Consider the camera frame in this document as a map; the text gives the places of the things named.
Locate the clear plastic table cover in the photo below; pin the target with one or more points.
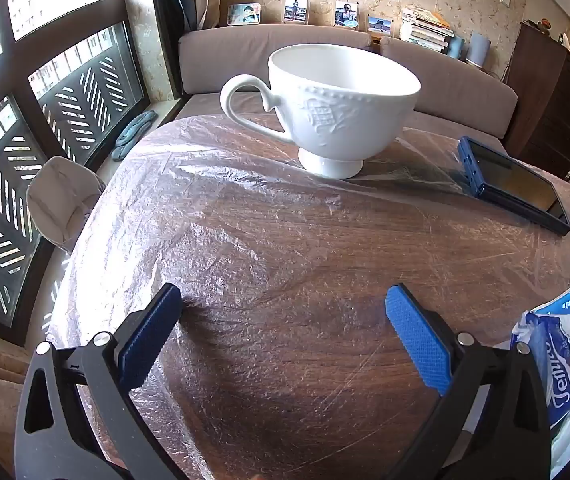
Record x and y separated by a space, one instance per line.
265 235

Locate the stack of books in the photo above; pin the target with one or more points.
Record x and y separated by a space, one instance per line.
425 30

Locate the blue tablet device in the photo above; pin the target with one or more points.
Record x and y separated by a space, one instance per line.
510 180

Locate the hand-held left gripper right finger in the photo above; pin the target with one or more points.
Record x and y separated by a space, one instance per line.
417 340

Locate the small building photo frame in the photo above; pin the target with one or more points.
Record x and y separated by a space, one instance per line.
380 25

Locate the upright standing-figure photo frame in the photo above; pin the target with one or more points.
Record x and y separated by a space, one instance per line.
296 10

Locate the dark wooden cabinet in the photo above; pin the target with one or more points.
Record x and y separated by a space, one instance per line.
555 105

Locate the grey padded chair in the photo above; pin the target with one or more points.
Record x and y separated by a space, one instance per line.
60 200

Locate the blue cylindrical cup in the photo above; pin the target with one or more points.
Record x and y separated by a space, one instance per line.
456 46

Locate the white embossed footed cup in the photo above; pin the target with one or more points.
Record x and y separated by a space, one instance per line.
345 110

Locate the brown sofa back cushion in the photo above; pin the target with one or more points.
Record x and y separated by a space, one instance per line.
245 60
460 90

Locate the blue white tissue packet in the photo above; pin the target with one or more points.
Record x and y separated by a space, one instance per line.
560 355

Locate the upright sunglasses portrait photo frame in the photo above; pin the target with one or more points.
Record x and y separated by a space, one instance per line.
347 14

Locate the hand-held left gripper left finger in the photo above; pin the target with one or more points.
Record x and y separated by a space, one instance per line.
147 335

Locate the dark framed window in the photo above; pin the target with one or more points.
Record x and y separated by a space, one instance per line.
20 110

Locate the wide child photo frame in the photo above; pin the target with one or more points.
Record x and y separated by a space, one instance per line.
244 14

